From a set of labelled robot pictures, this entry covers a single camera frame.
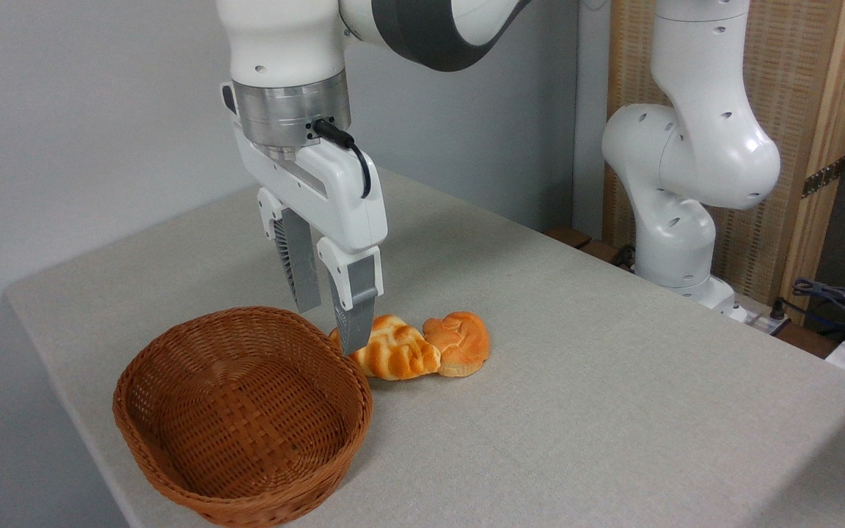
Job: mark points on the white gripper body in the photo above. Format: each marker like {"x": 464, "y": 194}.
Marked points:
{"x": 334, "y": 191}

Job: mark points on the gray gripper finger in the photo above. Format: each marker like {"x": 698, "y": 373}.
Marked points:
{"x": 302, "y": 264}
{"x": 355, "y": 308}

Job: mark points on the striped golden bread loaf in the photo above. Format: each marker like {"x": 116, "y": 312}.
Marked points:
{"x": 400, "y": 352}

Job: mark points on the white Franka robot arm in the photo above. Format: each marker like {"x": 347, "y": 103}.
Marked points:
{"x": 283, "y": 37}

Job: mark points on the round orange bread roll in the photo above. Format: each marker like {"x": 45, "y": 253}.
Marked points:
{"x": 463, "y": 341}

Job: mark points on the brown woven wicker basket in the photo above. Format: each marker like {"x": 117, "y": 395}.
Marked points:
{"x": 246, "y": 418}

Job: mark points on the white power strip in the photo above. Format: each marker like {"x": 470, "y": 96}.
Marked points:
{"x": 758, "y": 319}

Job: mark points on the black power plug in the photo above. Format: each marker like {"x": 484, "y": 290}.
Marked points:
{"x": 779, "y": 309}

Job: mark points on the wooden woven screen panel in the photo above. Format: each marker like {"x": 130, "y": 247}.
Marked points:
{"x": 796, "y": 73}

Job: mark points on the dark metal screen hinge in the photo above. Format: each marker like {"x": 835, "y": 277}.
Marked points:
{"x": 824, "y": 177}

